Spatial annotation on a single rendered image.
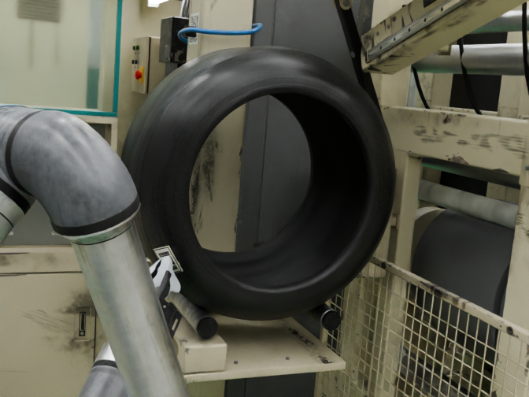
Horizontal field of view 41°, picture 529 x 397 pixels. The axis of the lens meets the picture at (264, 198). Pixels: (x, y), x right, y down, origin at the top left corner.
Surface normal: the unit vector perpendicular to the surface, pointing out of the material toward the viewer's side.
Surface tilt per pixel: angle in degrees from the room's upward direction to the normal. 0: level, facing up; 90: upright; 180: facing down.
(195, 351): 90
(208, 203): 90
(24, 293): 90
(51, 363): 90
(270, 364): 0
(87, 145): 47
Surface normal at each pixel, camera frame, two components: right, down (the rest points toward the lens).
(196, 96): -0.22, -0.37
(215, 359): 0.36, 0.18
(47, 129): -0.01, -0.60
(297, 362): 0.08, -0.98
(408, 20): -0.93, -0.01
